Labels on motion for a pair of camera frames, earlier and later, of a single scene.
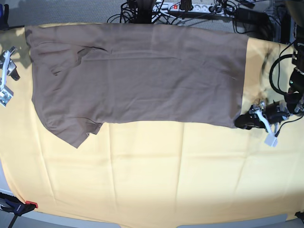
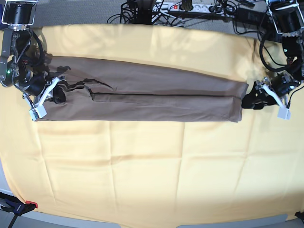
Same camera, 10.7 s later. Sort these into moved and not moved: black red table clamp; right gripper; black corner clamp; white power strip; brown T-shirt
Moved: right gripper; brown T-shirt
Not moved: black corner clamp; black red table clamp; white power strip
